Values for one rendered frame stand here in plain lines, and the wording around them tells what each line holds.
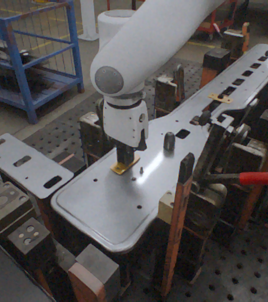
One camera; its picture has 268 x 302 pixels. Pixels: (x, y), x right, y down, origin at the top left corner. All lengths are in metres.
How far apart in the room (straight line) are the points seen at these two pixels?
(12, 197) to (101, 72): 0.30
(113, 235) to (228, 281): 0.43
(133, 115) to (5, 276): 0.36
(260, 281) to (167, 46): 0.70
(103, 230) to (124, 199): 0.09
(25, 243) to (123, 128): 0.29
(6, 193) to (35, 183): 0.11
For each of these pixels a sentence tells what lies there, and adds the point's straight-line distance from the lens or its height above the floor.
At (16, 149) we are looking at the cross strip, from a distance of 0.78.
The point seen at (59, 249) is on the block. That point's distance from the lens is 0.54.
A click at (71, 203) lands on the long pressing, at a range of 0.60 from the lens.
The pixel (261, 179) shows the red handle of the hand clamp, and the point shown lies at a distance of 0.49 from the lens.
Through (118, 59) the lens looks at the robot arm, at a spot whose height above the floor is 1.31.
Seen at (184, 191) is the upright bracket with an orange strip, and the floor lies 1.14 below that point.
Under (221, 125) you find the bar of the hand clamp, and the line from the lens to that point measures 0.45.
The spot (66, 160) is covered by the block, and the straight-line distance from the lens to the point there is 0.74.
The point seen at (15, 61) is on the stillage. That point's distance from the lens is 2.50.
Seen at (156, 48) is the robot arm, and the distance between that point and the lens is 0.41.
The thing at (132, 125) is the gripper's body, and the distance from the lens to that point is 0.55.
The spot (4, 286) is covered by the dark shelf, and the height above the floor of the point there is 1.03.
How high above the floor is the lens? 1.45
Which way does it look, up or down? 40 degrees down
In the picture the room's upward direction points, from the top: straight up
